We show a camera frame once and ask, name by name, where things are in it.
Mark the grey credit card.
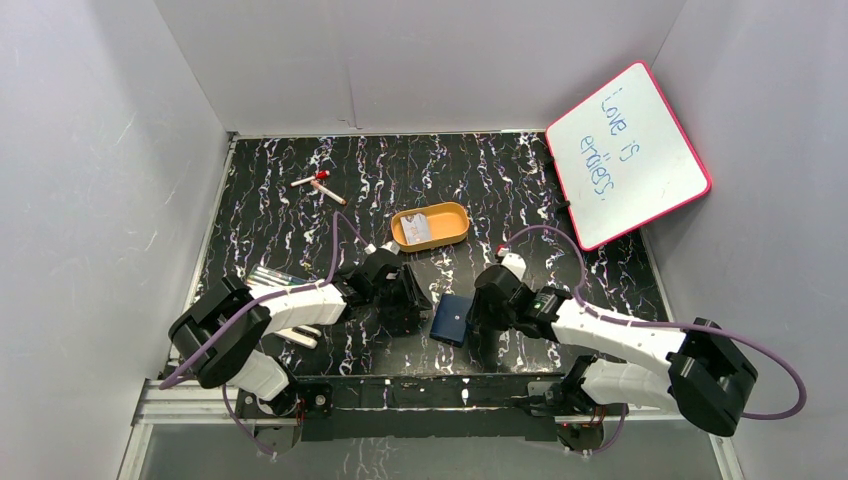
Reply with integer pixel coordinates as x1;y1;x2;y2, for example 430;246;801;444
400;212;432;246

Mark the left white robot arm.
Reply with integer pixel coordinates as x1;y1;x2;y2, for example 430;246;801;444
168;248;432;416

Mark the white marker pen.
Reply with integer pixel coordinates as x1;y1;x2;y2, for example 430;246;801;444
310;180;347;205

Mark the colourful marker pen set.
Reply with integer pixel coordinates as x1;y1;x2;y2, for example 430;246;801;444
244;265;309;288

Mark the pink framed whiteboard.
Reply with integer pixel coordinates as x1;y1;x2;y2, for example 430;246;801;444
545;61;712;251

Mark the red capped marker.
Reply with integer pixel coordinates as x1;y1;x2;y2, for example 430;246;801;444
290;170;330;188

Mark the navy blue card holder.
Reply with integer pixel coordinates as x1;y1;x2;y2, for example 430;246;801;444
429;293;472;347

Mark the white whiteboard eraser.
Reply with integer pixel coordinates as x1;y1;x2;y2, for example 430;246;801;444
275;325;323;349

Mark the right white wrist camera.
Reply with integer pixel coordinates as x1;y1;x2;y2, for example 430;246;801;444
496;246;527;280

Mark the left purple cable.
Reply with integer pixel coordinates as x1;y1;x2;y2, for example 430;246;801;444
157;211;379;392

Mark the orange oval tray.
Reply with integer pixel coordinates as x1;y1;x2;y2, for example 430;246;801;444
390;202;470;253

